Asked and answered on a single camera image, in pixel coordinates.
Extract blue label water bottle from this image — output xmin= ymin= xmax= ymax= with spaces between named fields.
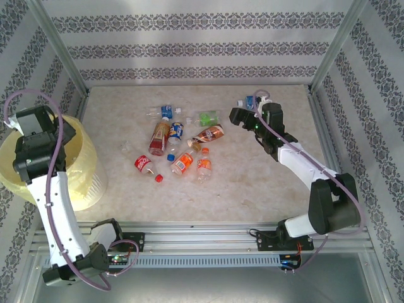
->
xmin=146 ymin=105 xmax=183 ymax=120
xmin=237 ymin=95 xmax=257 ymax=110

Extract brown cola bottle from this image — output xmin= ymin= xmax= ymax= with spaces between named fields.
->
xmin=187 ymin=124 xmax=226 ymax=146

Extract green label clear bottle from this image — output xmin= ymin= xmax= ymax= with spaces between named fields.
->
xmin=186 ymin=109 xmax=220 ymax=127

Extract blue pepsi bottle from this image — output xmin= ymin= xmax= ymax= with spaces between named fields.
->
xmin=166 ymin=122 xmax=185 ymax=162

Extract orange bottle brown cap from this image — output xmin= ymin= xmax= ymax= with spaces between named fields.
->
xmin=170 ymin=142 xmax=203 ymax=175

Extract red coca cola bottle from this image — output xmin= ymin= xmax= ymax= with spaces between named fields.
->
xmin=134 ymin=154 xmax=165 ymax=184

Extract red gold tea bottle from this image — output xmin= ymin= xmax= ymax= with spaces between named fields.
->
xmin=148 ymin=116 xmax=172 ymax=157

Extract yellow lined waste bin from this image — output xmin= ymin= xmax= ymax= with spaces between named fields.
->
xmin=0 ymin=113 xmax=110 ymax=212

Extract left circuit board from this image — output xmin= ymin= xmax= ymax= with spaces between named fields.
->
xmin=107 ymin=254 xmax=129 ymax=266

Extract circuit board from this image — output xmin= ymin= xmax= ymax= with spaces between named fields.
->
xmin=107 ymin=254 xmax=129 ymax=266
xmin=280 ymin=256 xmax=301 ymax=271

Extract right circuit board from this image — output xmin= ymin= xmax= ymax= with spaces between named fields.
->
xmin=280 ymin=256 xmax=301 ymax=271

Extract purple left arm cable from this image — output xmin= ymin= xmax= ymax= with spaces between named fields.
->
xmin=3 ymin=89 xmax=140 ymax=292

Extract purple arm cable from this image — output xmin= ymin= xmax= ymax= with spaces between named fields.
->
xmin=253 ymin=89 xmax=367 ymax=272
xmin=3 ymin=89 xmax=140 ymax=292

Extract aluminium frame post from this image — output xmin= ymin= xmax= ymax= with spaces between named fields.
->
xmin=30 ymin=0 xmax=91 ymax=95
xmin=311 ymin=0 xmax=369 ymax=94

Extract black right mount plate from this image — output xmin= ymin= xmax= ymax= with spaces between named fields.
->
xmin=256 ymin=232 xmax=315 ymax=253

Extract black mount plate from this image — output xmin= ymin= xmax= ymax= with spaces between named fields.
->
xmin=256 ymin=232 xmax=315 ymax=253
xmin=121 ymin=232 xmax=146 ymax=253

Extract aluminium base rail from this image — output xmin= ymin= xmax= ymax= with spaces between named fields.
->
xmin=31 ymin=220 xmax=370 ymax=253

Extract black left mount plate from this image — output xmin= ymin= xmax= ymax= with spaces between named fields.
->
xmin=121 ymin=232 xmax=146 ymax=253

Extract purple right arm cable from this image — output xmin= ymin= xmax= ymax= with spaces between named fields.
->
xmin=253 ymin=89 xmax=367 ymax=272

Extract grey slotted cable duct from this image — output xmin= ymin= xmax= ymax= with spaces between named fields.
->
xmin=42 ymin=254 xmax=304 ymax=268

